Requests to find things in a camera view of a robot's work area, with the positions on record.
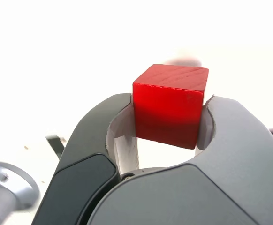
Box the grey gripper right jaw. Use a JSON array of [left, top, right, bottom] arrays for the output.
[[77, 94, 273, 225]]

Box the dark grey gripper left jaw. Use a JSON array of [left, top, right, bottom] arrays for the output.
[[32, 92, 141, 225]]

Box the red wooden cube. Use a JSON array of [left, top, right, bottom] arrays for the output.
[[132, 64, 209, 150]]

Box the black tape strip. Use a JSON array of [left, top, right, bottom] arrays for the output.
[[45, 135, 66, 160]]

